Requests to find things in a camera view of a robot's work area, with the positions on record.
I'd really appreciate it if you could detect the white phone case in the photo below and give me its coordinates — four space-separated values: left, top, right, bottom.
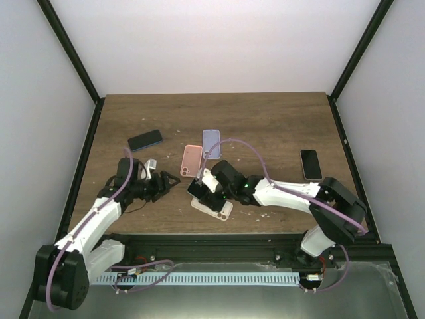
191 198 233 221

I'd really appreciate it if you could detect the pink phone case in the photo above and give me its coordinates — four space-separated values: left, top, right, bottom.
180 144 203 177

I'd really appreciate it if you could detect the black frame post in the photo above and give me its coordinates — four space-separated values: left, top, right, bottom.
328 0 396 100
35 0 102 106

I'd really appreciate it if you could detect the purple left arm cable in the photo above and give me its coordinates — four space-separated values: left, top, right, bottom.
46 148 175 312

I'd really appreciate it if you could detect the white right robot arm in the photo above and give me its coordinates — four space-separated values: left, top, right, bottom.
188 174 366 268

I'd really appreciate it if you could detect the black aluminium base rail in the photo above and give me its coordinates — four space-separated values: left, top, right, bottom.
96 233 392 270

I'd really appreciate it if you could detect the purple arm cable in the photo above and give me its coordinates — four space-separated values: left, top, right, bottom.
199 138 369 295
46 148 175 312

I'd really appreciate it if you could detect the lavender phone case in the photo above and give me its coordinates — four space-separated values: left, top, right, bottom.
202 129 221 160

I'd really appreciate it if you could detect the black left frame post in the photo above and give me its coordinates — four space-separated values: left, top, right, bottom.
35 0 102 106

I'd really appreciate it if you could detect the black right frame post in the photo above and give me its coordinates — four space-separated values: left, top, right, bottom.
328 0 396 100

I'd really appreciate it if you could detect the light blue slotted cable duct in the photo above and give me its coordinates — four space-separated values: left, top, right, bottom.
94 272 300 286

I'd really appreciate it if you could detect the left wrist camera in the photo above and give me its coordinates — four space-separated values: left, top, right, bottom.
144 159 157 173

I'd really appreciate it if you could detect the grey metal front plate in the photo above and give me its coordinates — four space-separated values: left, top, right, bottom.
29 262 409 318

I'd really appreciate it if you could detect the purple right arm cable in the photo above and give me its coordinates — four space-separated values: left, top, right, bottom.
199 138 369 295

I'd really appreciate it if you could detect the blue black phone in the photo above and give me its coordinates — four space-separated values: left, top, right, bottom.
127 130 163 152

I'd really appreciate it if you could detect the white black phone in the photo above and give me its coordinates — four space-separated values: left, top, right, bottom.
300 150 323 181

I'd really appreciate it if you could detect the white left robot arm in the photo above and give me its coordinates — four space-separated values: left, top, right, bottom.
32 158 180 310

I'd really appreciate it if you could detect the teal black phone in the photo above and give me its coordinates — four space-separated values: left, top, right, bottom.
187 179 213 201

